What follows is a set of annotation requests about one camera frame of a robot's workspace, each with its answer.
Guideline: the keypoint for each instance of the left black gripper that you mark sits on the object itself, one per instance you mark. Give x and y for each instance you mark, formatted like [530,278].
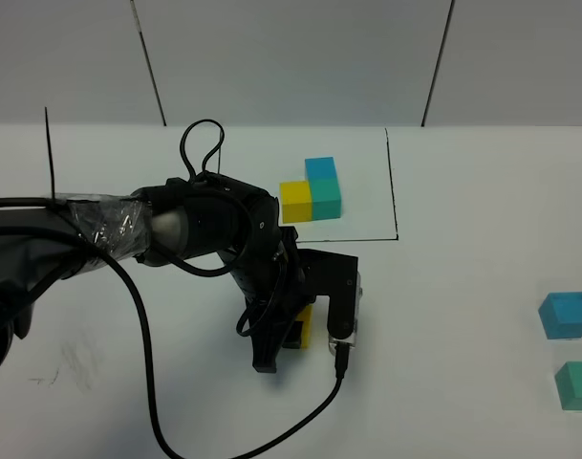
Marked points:
[268,275]

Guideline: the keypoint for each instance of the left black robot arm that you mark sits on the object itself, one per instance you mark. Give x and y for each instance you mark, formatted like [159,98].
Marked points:
[208,225]

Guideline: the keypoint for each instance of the yellow template cube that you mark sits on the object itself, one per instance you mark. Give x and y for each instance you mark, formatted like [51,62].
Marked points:
[296,202]

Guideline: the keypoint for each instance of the green template cube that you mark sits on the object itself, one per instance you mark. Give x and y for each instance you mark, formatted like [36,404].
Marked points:
[326,198]

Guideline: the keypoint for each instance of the blue template cube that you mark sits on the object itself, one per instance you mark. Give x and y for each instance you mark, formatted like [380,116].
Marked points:
[320,169]

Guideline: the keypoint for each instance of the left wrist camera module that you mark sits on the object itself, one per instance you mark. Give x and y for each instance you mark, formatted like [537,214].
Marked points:
[336,276]

